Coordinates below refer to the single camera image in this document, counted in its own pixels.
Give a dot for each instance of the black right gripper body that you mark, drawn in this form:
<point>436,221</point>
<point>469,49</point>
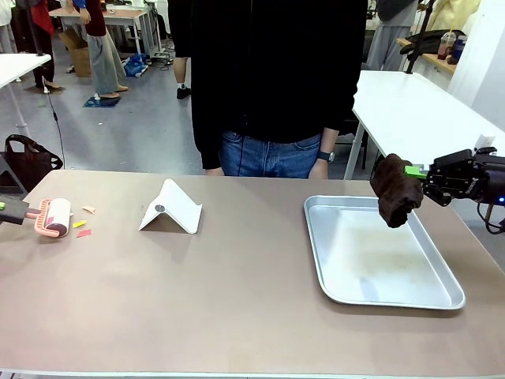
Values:
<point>453,177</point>

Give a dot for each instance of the dark brown cloth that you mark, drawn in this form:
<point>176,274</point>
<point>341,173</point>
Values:
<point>394,189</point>

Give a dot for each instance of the pink lint roller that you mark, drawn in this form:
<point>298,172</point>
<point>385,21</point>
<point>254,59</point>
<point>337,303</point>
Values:
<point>55,221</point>

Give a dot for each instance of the person's left forearm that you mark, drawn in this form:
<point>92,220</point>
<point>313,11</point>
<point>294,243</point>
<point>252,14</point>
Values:
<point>330,139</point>

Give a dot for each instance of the person's left hand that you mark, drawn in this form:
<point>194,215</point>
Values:
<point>320,169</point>

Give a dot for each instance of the person's right hand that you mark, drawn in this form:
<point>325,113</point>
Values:
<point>214,172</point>

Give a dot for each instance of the black handbag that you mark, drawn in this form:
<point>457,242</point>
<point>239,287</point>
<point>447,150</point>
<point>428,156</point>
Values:
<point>31,160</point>

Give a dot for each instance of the large white table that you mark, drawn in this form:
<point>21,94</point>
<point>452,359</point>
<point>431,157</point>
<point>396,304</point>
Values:
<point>406,114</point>

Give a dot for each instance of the yellow paper scrap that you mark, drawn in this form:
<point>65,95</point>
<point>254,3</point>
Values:
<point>79,224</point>

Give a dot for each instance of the red paper scrap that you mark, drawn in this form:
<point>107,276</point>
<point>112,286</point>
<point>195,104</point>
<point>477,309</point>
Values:
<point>84,233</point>

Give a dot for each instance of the peach paper scrap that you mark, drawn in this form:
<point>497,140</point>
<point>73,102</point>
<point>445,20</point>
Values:
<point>89,209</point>

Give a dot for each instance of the black wrist watch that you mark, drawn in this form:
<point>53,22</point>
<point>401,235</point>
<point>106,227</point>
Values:
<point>327,156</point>

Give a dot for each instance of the silver metal baking tray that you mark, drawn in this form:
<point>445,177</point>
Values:
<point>378,260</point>

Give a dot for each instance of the wooden shelf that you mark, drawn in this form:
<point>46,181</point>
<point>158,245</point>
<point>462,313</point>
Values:
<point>432,59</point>

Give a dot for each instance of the plastic drink cup with straw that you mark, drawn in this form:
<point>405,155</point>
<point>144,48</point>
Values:
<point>445,47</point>

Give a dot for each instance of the blue bottle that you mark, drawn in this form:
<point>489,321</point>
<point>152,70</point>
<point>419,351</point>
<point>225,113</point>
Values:
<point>458,49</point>

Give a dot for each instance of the black jacket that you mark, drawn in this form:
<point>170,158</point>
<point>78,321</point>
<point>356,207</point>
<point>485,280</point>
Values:
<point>428,39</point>

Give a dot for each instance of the black stand pole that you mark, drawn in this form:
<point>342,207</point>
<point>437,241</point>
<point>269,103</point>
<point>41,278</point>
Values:
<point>419,35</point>

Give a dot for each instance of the bystander in grey skirt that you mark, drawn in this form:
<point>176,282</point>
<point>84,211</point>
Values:
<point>388,35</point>

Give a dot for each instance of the small white table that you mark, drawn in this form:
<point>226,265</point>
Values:
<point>19,65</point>

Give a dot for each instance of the blue floor mat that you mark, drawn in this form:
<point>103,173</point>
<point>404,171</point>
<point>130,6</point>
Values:
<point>101,102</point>

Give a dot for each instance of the blue jeans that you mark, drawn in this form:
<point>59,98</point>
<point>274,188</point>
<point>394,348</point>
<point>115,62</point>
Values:
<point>268,156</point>

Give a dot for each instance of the pale yellow garment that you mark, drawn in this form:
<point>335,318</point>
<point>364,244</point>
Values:
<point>453,13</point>

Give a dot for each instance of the cardboard box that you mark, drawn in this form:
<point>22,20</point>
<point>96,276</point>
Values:
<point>81,59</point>

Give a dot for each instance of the white folded stand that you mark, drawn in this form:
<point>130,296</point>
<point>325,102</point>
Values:
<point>173,209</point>

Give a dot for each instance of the black hoodie torso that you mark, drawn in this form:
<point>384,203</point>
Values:
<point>276,67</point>

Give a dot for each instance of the black tripod pole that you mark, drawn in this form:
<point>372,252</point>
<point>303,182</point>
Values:
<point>34,27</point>

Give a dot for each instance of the bystander in grey trousers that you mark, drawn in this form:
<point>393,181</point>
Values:
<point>102,55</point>

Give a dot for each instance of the bystander in red and black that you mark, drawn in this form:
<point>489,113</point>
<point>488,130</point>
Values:
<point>39,23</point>

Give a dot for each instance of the blue plastic bag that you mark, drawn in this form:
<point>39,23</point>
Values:
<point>136,65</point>

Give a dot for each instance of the bystander in black shorts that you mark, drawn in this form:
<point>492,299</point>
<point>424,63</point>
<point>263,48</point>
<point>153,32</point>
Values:
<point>182,75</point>

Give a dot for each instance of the brown-top desk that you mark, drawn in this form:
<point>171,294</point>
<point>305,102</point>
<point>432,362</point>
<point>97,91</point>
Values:
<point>130,16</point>

